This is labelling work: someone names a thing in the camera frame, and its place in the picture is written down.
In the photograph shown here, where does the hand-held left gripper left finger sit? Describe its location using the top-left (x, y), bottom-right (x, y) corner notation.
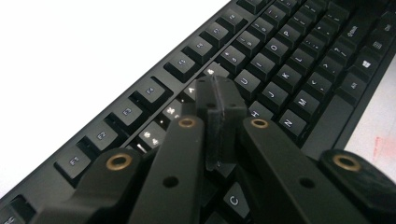
top-left (194, 75), bottom-right (219, 172)

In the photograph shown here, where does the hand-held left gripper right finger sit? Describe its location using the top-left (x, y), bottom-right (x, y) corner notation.
top-left (214, 77), bottom-right (249, 166)

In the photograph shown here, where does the black keyboard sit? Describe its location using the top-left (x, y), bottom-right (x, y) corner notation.
top-left (0, 0), bottom-right (396, 224)

